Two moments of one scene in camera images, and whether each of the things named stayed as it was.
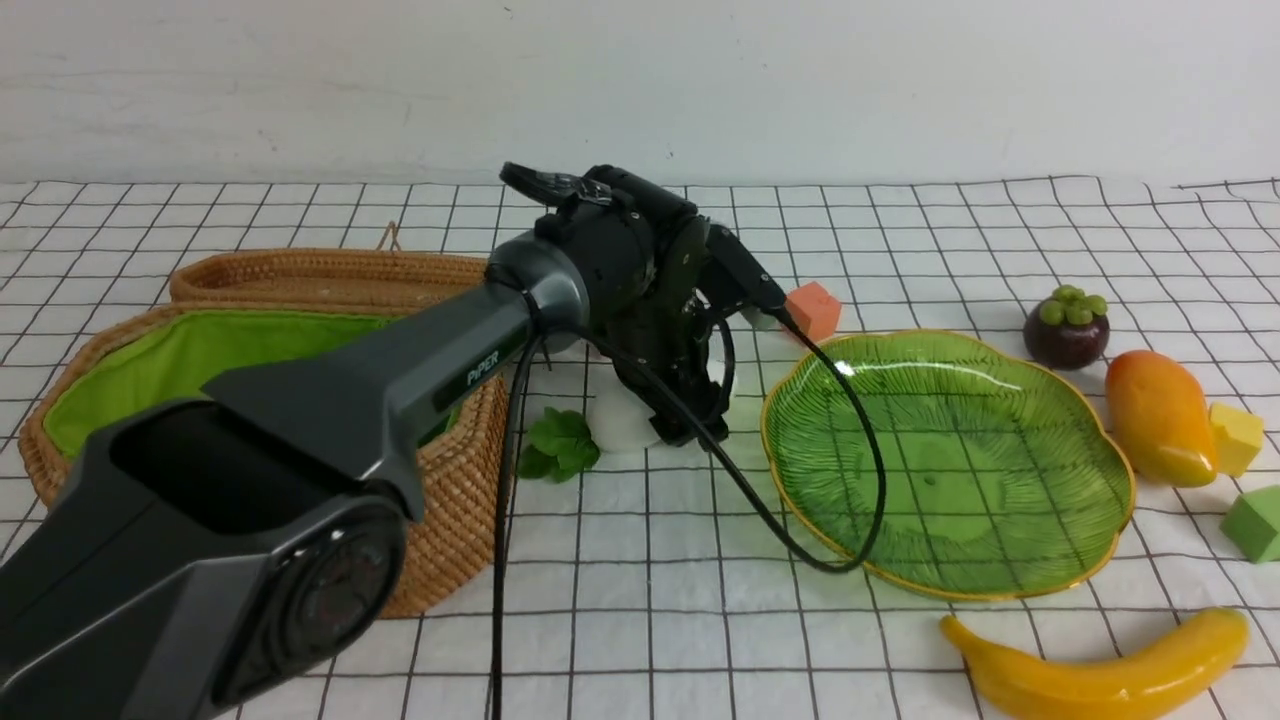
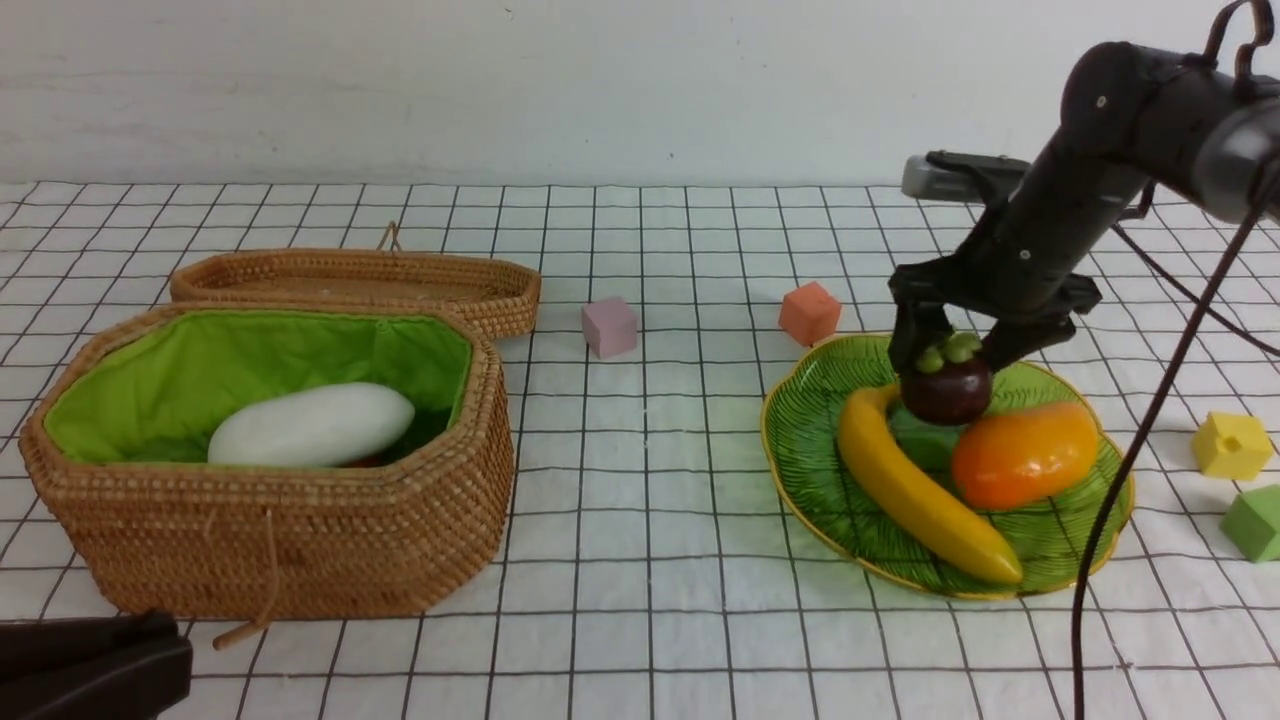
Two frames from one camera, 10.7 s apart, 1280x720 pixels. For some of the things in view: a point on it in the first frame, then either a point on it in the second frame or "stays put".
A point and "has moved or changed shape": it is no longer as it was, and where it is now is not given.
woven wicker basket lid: (386, 275) stays put
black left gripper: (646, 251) -> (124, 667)
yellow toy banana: (1140, 683) -> (909, 499)
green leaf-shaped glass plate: (1006, 480) stays put
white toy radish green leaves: (561, 446) has moved or changed shape
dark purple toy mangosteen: (1069, 331) -> (948, 385)
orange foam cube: (813, 310) stays put
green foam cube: (1252, 522) stays put
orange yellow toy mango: (1161, 418) -> (1025, 455)
